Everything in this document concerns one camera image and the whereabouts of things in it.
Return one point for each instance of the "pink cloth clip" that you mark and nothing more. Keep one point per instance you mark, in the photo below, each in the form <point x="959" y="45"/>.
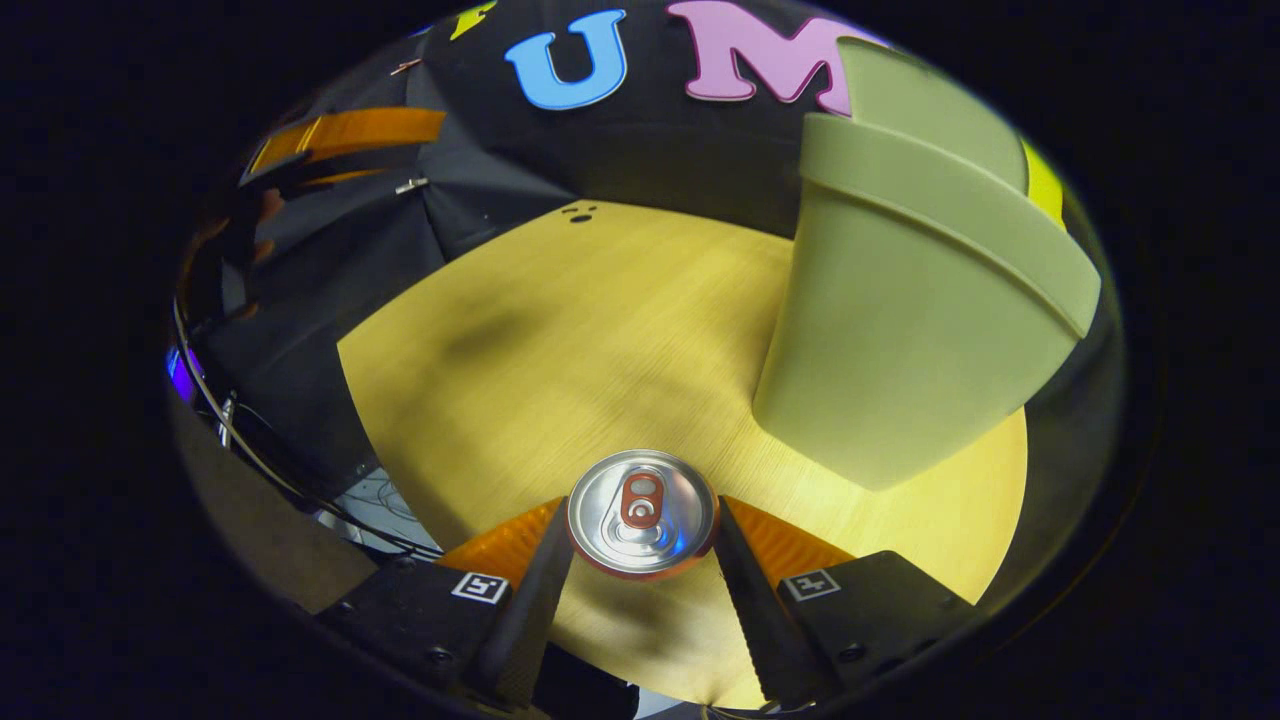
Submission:
<point x="405" y="67"/>

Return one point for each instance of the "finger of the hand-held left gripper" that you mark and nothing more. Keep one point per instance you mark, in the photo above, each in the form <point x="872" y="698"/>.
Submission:
<point x="370" y="128"/>

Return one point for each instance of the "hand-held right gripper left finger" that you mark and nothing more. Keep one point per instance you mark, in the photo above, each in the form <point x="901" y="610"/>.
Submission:
<point x="525" y="620"/>

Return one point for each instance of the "red pop can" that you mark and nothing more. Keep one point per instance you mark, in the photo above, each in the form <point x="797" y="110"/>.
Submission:
<point x="640" y="520"/>

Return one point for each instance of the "silver cloth clip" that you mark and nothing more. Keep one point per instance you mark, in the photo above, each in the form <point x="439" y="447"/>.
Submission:
<point x="410" y="185"/>

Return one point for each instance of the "wooden desktop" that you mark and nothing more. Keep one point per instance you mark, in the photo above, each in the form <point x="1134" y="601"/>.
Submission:
<point x="600" y="350"/>

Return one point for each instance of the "pale green desktop garbage bin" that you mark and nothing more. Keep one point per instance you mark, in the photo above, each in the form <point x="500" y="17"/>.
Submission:
<point x="900" y="300"/>

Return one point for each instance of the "black backdrop cloth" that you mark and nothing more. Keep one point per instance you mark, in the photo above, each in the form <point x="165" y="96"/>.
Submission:
<point x="650" y="150"/>

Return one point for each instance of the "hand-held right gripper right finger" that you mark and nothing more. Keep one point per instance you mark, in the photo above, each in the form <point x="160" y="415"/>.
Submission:
<point x="765" y="620"/>

